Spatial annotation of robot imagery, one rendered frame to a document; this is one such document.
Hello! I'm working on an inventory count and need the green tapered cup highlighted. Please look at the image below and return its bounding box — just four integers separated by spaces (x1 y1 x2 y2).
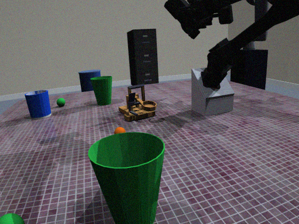
91 76 112 105
88 132 165 224

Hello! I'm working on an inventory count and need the orange ball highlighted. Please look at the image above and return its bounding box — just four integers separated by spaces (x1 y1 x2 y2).
114 127 125 134

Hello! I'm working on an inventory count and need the blue cup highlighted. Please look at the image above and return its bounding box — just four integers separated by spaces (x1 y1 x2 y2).
25 90 51 120

